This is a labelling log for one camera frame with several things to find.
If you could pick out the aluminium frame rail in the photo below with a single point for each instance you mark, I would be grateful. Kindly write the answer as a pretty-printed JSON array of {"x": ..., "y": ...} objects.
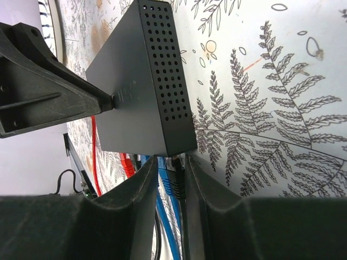
[{"x": 85, "y": 184}]

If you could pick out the blue striped white plate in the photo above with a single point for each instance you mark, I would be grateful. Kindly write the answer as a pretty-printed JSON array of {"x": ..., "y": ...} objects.
[{"x": 52, "y": 30}]

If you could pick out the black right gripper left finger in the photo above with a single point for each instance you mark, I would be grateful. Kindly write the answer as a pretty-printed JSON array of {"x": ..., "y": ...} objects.
[{"x": 117, "y": 225}]

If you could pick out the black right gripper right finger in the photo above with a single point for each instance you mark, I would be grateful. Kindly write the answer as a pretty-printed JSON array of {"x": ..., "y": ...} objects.
[{"x": 222, "y": 225}]

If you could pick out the black network switch box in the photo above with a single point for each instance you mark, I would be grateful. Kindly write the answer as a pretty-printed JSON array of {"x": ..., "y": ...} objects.
[{"x": 140, "y": 67}]

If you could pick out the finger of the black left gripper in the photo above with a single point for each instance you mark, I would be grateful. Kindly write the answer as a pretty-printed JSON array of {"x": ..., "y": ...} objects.
[{"x": 37, "y": 91}]

